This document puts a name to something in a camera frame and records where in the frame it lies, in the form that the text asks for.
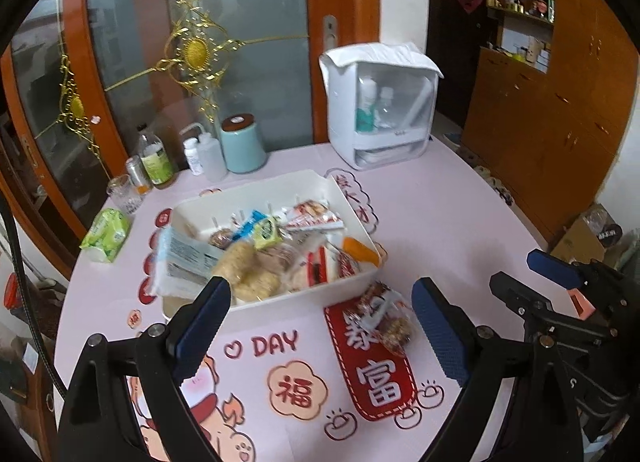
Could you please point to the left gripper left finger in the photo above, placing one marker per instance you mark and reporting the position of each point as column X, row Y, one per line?
column 98, row 423

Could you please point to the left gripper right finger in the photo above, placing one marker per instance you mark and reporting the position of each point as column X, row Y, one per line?
column 541, row 423

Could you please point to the white blue label packet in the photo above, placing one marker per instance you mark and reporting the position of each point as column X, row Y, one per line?
column 182, row 265

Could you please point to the clear nut snack packet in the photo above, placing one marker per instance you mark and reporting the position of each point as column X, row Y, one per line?
column 379, row 316

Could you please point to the clear bag puffed snacks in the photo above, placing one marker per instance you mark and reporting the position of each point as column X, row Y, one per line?
column 248, row 280

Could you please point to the clear printed cracker packet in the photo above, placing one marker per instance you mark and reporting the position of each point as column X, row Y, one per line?
column 279, row 259

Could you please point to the green small snack packet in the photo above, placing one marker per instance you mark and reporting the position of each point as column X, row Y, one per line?
column 266, row 233

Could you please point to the small blue white packet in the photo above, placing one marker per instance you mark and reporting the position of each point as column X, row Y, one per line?
column 247, row 226

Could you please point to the white red apple snack bag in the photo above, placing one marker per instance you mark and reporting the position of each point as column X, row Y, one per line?
column 326, row 264

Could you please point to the white red striped snack bag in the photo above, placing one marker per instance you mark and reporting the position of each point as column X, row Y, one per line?
column 312, row 215

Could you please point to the cardboard box on floor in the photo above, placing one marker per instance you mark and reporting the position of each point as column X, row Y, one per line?
column 589, row 237

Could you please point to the green wet wipes pack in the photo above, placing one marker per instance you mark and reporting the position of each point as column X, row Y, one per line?
column 106, row 236

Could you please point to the clear glass cup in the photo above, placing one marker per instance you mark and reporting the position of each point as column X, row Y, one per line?
column 124, row 194

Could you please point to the small metal can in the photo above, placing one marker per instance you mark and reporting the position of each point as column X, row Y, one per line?
column 138, row 176

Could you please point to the clear bottle green label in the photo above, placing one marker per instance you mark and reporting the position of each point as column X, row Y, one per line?
column 155, row 159

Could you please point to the wooden cabinet with shelves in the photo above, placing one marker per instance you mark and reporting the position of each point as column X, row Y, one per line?
column 551, row 104

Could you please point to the white plastic storage bin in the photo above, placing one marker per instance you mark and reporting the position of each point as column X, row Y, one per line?
column 215, row 217

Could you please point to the white squeeze wash bottle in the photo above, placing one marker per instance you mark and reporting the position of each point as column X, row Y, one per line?
column 209, row 150

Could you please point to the small white pill bottle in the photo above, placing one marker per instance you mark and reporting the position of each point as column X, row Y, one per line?
column 190, row 150

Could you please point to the light blue canister brown lid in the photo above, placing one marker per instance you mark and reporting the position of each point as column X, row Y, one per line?
column 241, row 143

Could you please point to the white cosmetic organizer box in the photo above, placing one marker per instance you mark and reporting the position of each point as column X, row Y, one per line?
column 381, row 102

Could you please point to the glass door gold ornament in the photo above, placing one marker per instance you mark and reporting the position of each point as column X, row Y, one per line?
column 82, row 79

